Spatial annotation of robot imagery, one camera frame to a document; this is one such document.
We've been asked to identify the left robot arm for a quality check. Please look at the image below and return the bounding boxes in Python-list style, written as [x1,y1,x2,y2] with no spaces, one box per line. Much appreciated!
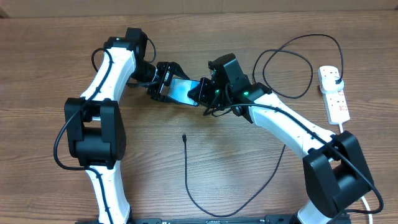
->
[60,27,188,223]

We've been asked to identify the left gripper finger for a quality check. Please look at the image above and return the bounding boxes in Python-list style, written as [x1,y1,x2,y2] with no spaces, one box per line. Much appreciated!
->
[158,94,180,103]
[169,62,190,80]

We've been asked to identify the Samsung Galaxy smartphone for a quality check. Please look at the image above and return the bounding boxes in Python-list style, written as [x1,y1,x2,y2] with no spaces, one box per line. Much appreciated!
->
[167,78,200,106]

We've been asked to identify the white power strip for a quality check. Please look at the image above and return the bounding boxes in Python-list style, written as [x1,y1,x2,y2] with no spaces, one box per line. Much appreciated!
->
[318,65,350,124]

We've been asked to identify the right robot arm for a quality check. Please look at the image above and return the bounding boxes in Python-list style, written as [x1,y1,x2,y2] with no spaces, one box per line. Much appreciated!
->
[187,54,375,223]

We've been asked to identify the white charger plug adapter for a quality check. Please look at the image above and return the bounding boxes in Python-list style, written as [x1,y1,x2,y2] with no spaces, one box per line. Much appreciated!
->
[320,77,345,94]

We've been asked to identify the black USB charging cable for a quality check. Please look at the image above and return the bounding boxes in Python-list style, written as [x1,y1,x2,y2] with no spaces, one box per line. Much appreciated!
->
[182,34,345,218]

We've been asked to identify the white power strip cord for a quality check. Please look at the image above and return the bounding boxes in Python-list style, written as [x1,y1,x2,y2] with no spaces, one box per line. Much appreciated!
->
[338,123,373,224]

